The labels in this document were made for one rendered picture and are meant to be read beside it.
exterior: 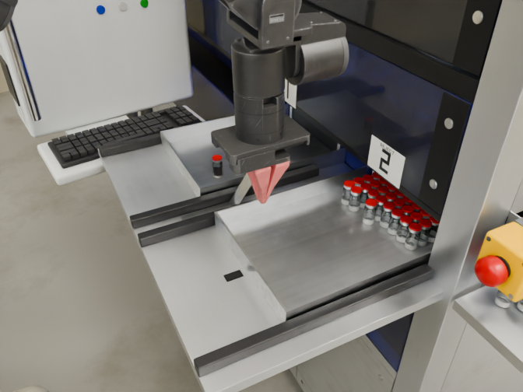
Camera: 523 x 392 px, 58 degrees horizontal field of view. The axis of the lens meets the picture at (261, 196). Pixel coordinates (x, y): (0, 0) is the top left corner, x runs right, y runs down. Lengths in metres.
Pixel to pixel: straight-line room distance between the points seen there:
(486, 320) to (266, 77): 0.49
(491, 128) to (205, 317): 0.47
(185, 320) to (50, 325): 1.32
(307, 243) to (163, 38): 0.84
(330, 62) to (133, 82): 0.99
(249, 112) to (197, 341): 0.34
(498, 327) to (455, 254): 0.12
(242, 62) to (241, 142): 0.09
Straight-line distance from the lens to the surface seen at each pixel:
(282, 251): 0.83
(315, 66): 0.53
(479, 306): 0.81
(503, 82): 0.64
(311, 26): 0.52
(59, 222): 2.49
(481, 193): 0.69
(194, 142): 1.14
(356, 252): 0.84
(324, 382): 1.40
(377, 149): 0.83
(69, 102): 1.43
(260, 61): 0.50
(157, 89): 1.51
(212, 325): 0.72
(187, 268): 0.81
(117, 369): 1.81
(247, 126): 0.53
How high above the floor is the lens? 1.44
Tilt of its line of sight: 36 degrees down
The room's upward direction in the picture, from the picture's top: straight up
